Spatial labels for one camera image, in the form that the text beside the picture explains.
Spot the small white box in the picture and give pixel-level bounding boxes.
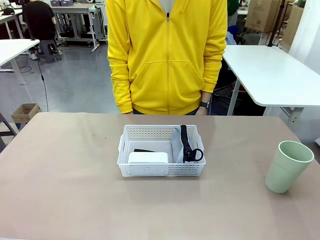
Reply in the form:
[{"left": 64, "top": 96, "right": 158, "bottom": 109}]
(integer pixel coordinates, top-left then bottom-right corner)
[{"left": 127, "top": 151, "right": 169, "bottom": 165}]

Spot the person's right forearm yellow sleeve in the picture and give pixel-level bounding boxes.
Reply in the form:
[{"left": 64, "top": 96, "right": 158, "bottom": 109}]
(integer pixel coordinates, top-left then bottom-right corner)
[{"left": 107, "top": 52, "right": 134, "bottom": 115}]

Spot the person's left forearm yellow sleeve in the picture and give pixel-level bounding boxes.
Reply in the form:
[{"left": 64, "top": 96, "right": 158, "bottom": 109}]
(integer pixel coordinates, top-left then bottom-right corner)
[{"left": 199, "top": 47, "right": 228, "bottom": 94}]

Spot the white perforated plastic basket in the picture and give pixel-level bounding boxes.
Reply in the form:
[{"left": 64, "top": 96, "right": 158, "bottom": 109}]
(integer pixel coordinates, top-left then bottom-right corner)
[{"left": 116, "top": 124, "right": 207, "bottom": 178}]

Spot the person in yellow hoodie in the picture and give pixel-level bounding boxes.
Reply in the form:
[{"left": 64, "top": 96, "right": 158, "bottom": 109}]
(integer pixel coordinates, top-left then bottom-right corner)
[{"left": 105, "top": 0, "right": 229, "bottom": 116}]

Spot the large white table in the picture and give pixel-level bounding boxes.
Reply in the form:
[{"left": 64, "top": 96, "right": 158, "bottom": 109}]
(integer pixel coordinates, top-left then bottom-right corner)
[{"left": 221, "top": 44, "right": 320, "bottom": 123}]

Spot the pale green cup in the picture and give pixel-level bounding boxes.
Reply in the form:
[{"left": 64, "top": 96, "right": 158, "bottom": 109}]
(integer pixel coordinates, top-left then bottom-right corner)
[{"left": 264, "top": 140, "right": 315, "bottom": 195}]

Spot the large cardboard box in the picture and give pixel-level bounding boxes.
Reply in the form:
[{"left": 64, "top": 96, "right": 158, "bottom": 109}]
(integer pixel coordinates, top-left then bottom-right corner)
[{"left": 244, "top": 0, "right": 289, "bottom": 34}]

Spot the black metal pole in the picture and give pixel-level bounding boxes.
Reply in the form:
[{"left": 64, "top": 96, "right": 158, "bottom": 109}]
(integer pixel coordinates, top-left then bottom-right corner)
[{"left": 267, "top": 0, "right": 286, "bottom": 48}]

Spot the tall cardboard box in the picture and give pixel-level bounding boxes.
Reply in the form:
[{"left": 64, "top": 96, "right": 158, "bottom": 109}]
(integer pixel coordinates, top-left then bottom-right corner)
[{"left": 283, "top": 4, "right": 305, "bottom": 46}]

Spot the white upright panel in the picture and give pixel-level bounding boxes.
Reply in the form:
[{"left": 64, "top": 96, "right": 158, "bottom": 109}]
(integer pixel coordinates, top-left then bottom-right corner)
[{"left": 288, "top": 0, "right": 320, "bottom": 76}]

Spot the grey-framed workbench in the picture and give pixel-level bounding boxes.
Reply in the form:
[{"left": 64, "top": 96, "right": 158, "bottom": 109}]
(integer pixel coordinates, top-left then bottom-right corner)
[{"left": 49, "top": 2, "right": 107, "bottom": 53}]

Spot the grey plastic stool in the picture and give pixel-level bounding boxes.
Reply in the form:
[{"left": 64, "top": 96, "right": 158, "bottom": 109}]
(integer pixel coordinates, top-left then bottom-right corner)
[{"left": 38, "top": 39, "right": 63, "bottom": 64}]

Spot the open cardboard box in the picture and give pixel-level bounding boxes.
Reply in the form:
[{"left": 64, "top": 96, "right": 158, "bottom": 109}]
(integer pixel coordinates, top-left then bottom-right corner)
[{"left": 11, "top": 103, "right": 43, "bottom": 131}]

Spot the blue storage bin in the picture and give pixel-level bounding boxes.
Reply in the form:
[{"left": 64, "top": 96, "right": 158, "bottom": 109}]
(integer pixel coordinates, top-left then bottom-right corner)
[{"left": 49, "top": 0, "right": 76, "bottom": 7}]

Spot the seated person in black shirt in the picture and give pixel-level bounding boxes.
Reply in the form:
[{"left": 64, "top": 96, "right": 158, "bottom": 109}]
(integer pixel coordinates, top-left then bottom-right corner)
[{"left": 21, "top": 0, "right": 56, "bottom": 41}]

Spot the small white table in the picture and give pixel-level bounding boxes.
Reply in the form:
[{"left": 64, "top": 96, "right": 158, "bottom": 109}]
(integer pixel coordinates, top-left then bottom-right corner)
[{"left": 0, "top": 38, "right": 41, "bottom": 86}]

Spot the thin black hanging cable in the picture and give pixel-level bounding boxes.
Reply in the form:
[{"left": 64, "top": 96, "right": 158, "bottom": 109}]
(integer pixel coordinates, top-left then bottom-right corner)
[{"left": 36, "top": 48, "right": 50, "bottom": 112}]

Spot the dark metal stand frame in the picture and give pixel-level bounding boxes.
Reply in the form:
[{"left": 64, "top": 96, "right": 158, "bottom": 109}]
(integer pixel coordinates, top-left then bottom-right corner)
[{"left": 0, "top": 111, "right": 18, "bottom": 154}]

